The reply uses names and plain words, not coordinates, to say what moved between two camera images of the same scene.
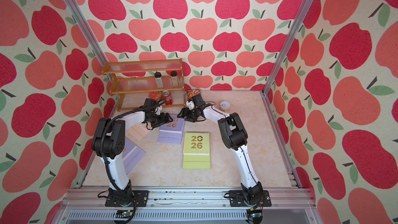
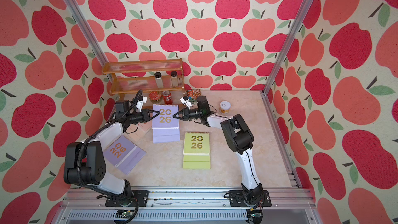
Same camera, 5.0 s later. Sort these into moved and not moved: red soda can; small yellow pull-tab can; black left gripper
Moved: black left gripper
Not moved: red soda can; small yellow pull-tab can
